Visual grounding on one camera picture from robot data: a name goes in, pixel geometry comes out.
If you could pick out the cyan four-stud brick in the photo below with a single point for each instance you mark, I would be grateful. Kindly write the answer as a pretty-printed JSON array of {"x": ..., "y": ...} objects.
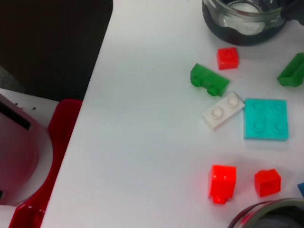
[{"x": 266, "y": 120}]

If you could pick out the blue four-stud brick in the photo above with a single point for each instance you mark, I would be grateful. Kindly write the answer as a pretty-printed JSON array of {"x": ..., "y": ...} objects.
[{"x": 301, "y": 188}]

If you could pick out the white two-stud brick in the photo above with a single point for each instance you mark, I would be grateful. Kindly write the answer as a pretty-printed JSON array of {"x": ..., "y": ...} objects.
[{"x": 223, "y": 111}]

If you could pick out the green notched brick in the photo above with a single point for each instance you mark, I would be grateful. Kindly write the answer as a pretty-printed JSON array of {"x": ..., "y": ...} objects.
[{"x": 211, "y": 78}]

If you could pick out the red single-stud brick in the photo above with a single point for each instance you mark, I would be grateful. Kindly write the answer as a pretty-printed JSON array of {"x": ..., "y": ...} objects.
[{"x": 227, "y": 58}]

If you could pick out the large orange-red brick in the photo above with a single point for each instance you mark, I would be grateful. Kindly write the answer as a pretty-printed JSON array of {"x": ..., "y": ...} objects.
[{"x": 222, "y": 183}]

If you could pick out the small orange-red brick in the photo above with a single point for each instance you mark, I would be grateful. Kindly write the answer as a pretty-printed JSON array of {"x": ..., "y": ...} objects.
[{"x": 267, "y": 183}]

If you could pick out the green two-stud brick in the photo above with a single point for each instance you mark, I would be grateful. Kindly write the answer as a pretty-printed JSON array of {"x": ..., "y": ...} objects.
[{"x": 293, "y": 71}]

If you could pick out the red robot base cover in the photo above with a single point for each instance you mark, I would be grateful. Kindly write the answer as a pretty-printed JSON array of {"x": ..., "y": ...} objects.
[{"x": 61, "y": 142}]

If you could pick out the glass teacup with black base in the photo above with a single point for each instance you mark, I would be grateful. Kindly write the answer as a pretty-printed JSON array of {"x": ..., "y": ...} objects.
[
  {"x": 273, "y": 218},
  {"x": 237, "y": 38}
]

